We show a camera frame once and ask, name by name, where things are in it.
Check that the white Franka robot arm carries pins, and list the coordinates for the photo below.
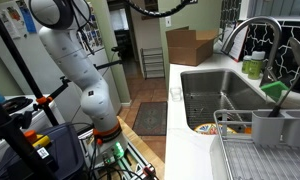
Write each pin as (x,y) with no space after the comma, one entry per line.
(73,63)

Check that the metal shoe rack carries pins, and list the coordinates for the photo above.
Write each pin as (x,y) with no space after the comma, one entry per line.
(152,63)

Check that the stainless steel sink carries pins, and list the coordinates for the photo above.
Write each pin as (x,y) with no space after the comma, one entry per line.
(223,86)

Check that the clear plastic cup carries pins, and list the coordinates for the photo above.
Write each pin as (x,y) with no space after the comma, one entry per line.
(176,94)

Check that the patterned floor rug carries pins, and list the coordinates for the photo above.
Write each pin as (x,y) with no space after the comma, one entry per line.
(150,118)

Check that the cardboard box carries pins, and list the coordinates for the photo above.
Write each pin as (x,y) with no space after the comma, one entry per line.
(190,50)

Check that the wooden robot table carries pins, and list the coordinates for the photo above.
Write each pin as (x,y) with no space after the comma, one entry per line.
(146,150)

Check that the colourful patterned plate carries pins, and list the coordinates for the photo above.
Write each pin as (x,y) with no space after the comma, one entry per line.
(206,128)

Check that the fridge photo collage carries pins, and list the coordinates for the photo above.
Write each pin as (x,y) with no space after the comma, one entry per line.
(95,33)

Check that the white drainboard tray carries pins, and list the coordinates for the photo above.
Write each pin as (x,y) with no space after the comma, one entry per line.
(216,160)

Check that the framed paper clipboard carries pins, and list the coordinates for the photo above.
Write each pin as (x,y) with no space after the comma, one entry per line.
(238,46)

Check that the short green soap bottle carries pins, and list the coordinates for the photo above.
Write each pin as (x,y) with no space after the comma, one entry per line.
(246,65)

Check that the dark blue storage tote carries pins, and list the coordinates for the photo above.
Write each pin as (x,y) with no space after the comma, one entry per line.
(63,150)

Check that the small orange item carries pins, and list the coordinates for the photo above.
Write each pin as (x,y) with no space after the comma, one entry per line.
(248,130)

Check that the black tripod with orange clamp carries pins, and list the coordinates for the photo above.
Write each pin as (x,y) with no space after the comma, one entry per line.
(43,100)

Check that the tall green soap bottle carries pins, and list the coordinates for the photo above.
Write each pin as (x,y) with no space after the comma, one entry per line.
(256,66)

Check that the white stove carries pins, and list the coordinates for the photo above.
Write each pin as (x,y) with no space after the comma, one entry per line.
(40,116)

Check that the grey utensil caddy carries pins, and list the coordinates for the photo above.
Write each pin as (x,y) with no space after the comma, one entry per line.
(263,130)

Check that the white refrigerator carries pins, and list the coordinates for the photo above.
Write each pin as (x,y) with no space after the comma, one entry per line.
(30,66)

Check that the green sponge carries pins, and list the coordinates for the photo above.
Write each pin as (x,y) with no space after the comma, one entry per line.
(273,89)

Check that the yellow and orange emergency stop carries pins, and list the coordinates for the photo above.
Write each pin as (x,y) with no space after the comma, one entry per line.
(36,139)

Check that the curved steel faucet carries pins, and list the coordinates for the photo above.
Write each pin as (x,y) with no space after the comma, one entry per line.
(273,50)

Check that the blue paper sheet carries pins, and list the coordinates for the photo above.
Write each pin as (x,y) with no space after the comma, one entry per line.
(29,20)

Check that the window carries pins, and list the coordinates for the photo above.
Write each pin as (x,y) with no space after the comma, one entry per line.
(276,8)

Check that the white printed paper sheet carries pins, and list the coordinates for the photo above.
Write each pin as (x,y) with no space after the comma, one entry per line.
(10,21)

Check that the white light switch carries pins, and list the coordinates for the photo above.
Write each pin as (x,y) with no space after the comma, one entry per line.
(168,21)

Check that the thick black camera stand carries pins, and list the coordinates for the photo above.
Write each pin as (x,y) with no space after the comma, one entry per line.
(10,133)

